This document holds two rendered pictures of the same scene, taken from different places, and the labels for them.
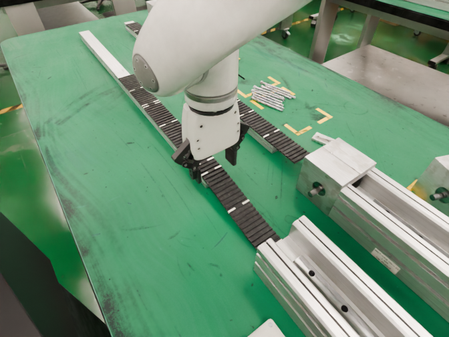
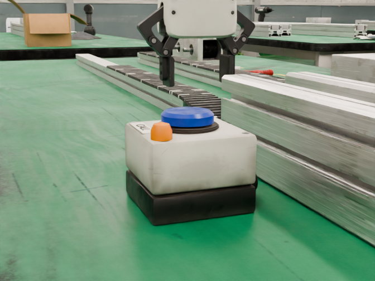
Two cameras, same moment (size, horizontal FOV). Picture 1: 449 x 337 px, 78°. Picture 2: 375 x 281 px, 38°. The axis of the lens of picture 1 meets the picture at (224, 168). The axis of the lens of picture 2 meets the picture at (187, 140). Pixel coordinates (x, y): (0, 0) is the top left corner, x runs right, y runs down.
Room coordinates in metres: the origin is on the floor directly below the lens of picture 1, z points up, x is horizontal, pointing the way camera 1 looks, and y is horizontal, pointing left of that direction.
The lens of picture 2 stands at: (-0.34, -0.16, 0.92)
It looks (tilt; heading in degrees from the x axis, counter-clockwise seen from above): 13 degrees down; 15
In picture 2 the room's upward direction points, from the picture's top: straight up
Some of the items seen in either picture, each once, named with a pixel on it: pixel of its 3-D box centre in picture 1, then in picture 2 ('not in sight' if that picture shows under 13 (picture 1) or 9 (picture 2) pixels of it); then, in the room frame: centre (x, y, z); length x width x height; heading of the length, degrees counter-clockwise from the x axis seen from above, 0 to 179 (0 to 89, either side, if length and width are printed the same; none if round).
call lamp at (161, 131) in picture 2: not in sight; (161, 130); (0.01, -0.05, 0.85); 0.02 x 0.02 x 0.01
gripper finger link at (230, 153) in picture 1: (235, 148); (234, 59); (0.42, -0.02, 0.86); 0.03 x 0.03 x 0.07; 35
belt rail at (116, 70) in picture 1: (129, 85); (118, 74); (0.78, 0.30, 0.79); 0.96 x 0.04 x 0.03; 35
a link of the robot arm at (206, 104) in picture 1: (212, 91); not in sight; (0.39, 0.02, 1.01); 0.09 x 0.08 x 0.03; 125
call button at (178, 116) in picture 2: not in sight; (187, 122); (0.05, -0.05, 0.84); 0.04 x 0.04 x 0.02
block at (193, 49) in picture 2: not in sight; (200, 49); (1.21, 0.21, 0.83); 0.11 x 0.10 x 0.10; 129
